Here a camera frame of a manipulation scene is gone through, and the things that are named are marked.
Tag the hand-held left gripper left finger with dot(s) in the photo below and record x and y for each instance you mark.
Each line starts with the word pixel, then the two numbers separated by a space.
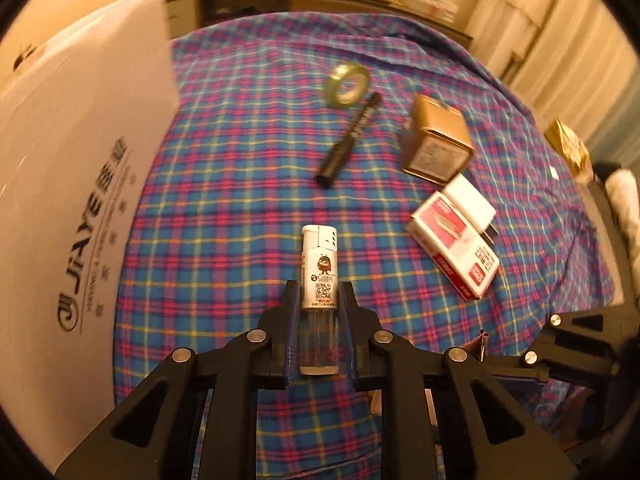
pixel 292 330

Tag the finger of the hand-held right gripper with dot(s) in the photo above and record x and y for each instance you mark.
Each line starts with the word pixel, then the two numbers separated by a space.
pixel 585 330
pixel 520 367

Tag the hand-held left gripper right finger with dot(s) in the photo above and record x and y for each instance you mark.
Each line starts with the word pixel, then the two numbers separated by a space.
pixel 350 330

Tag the white lighter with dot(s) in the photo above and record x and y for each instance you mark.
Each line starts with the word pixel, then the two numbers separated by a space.
pixel 319 270

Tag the white charger plug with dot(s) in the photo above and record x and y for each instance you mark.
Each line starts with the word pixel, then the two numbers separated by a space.
pixel 472 205

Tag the large white cardboard box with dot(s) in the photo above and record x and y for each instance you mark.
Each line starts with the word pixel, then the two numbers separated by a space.
pixel 75 160

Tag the red and white small box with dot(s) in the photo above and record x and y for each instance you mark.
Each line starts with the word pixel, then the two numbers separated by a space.
pixel 452 245

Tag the white fluffy item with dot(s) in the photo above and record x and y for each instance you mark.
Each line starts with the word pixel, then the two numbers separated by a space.
pixel 622 200

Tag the small white paper scrap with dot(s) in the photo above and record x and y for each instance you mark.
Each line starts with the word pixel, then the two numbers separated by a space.
pixel 555 171

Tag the plaid blanket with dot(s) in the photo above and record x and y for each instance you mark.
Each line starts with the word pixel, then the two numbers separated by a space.
pixel 240 160

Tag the gold foil package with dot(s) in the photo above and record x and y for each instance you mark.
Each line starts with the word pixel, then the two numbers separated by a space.
pixel 567 142

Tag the black marker pen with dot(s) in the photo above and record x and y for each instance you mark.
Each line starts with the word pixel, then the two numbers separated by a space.
pixel 347 140

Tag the gold tin box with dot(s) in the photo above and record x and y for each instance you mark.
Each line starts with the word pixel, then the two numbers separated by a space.
pixel 436 140

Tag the green tape roll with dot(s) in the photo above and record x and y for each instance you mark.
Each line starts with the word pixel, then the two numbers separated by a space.
pixel 347 82

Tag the light curtain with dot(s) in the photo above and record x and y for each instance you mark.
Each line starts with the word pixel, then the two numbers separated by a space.
pixel 540 25

